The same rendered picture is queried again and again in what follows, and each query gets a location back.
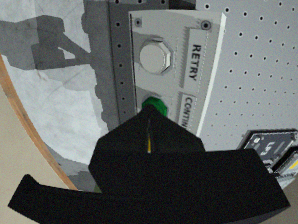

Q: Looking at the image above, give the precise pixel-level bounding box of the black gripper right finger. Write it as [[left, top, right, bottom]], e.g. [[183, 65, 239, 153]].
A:
[[149, 104, 205, 153]]

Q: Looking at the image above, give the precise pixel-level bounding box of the white operator button panel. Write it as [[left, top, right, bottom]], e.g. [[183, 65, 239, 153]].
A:
[[129, 0, 226, 136]]

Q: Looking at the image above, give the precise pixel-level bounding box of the grey flat base plate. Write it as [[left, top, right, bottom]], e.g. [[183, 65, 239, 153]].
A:
[[106, 0, 298, 151]]

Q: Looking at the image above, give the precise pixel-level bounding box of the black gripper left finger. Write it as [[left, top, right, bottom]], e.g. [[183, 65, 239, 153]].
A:
[[93, 104, 149, 153]]

